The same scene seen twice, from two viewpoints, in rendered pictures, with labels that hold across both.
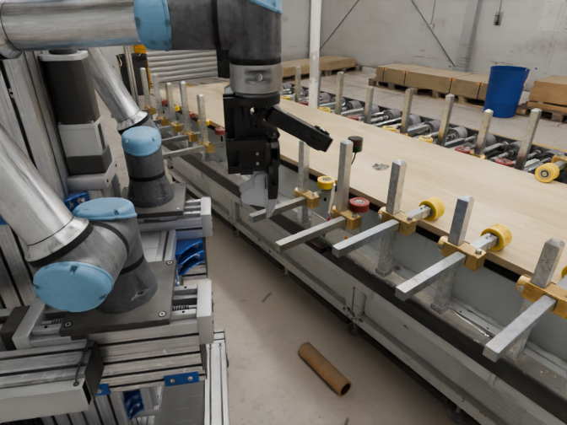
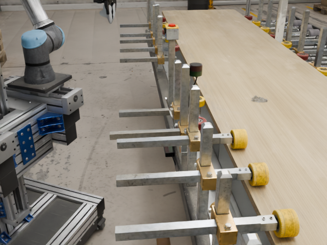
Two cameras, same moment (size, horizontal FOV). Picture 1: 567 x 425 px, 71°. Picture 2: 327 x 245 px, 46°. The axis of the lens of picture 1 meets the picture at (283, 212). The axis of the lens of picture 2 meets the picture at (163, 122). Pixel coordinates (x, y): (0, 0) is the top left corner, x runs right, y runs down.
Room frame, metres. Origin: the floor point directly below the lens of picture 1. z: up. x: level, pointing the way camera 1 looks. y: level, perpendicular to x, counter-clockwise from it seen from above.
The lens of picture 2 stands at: (0.00, -0.99, 1.72)
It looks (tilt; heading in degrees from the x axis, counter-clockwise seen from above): 27 degrees down; 31
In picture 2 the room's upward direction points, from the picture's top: straight up
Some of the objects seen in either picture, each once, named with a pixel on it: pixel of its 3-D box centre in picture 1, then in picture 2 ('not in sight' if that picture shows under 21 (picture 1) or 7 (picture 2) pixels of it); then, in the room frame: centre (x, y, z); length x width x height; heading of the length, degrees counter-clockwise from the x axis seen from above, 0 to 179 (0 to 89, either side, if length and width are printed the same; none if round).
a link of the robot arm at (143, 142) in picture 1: (143, 150); (35, 45); (1.22, 0.45, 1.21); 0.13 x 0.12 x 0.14; 16
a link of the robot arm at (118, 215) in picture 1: (108, 231); not in sight; (0.72, 0.37, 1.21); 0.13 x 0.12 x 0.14; 2
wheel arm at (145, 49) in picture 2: (177, 139); (146, 49); (2.56, 0.71, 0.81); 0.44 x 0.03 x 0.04; 127
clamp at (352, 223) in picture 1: (345, 217); (184, 130); (1.43, -0.25, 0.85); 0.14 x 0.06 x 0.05; 37
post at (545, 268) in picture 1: (528, 312); (219, 236); (0.84, -0.69, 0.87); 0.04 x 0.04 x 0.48; 37
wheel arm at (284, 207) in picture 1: (292, 204); (160, 112); (1.56, -0.04, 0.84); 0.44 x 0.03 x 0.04; 127
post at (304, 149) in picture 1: (303, 190); (176, 103); (1.64, -0.09, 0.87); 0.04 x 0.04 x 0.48; 37
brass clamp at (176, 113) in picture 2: (305, 196); (177, 110); (1.63, -0.10, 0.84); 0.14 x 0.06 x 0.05; 37
